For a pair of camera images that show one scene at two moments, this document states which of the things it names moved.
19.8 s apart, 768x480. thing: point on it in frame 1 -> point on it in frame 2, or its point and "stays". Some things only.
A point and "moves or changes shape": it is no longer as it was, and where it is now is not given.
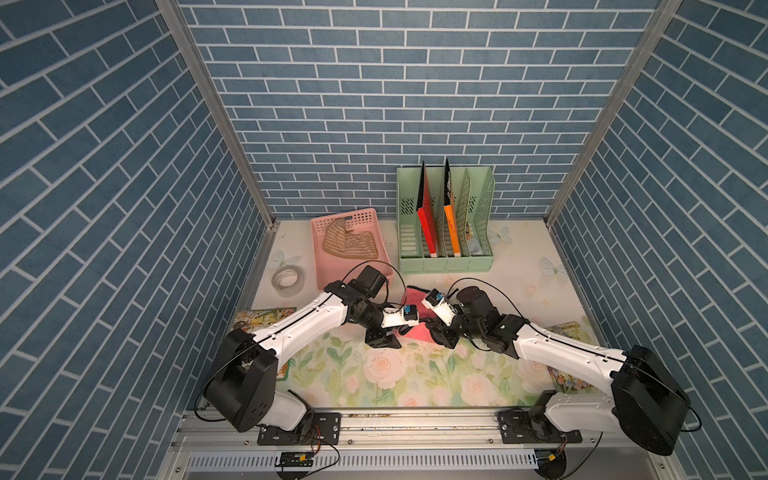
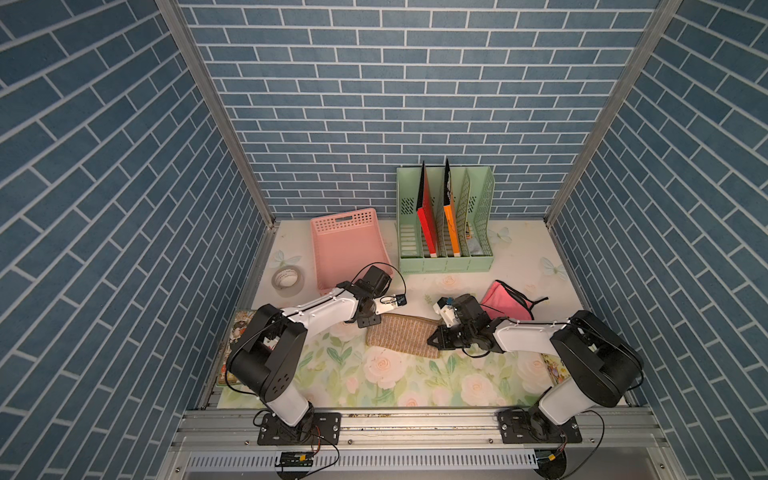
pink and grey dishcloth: x=422 y=330 moves or changes shape
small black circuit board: x=295 y=459 stays
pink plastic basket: x=329 y=269 stays
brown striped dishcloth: x=340 y=242 moves or changes shape
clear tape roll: x=288 y=281 stays
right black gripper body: x=459 y=327 stays
